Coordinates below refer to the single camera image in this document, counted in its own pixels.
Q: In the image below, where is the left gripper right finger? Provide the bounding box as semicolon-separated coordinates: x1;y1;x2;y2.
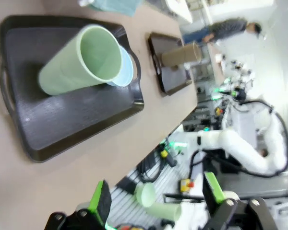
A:
202;171;279;230

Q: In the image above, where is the person in dark grey shirt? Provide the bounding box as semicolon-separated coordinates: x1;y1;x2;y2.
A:
182;18;263;45

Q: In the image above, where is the pale green tumbler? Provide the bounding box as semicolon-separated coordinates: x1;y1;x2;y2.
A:
145;202;183;220

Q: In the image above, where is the black hose of right arm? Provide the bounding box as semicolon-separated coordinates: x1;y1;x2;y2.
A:
240;100;288;178

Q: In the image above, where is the light blue bowl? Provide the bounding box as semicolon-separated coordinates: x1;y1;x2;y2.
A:
105;45;134;88

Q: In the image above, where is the pale green bowl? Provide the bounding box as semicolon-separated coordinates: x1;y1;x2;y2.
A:
133;182;157;207

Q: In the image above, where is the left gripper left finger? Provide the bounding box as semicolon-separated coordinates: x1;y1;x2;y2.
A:
44;179;112;230

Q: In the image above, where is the tall brown cup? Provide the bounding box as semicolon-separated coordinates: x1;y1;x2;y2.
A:
160;42;203;68

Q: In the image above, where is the tall pale green cup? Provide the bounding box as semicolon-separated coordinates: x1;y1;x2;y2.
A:
37;23;123;96

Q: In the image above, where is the large dark brown tray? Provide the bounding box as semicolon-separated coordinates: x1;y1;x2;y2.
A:
0;14;145;164

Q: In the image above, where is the small dark brown tray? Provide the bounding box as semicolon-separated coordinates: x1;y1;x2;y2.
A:
148;32;193;97

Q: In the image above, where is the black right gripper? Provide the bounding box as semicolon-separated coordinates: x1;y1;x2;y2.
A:
235;89;247;101

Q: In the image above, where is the green cloth mat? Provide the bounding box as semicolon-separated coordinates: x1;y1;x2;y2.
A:
79;0;145;18

